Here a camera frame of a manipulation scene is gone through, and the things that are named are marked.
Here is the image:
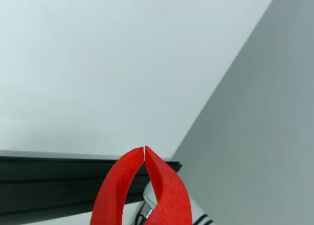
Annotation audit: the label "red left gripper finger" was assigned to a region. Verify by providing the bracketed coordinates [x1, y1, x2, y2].
[144, 145, 192, 225]
[89, 146, 144, 225]

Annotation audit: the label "black table edge frame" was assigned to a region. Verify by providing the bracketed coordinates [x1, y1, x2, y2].
[0, 150, 183, 217]

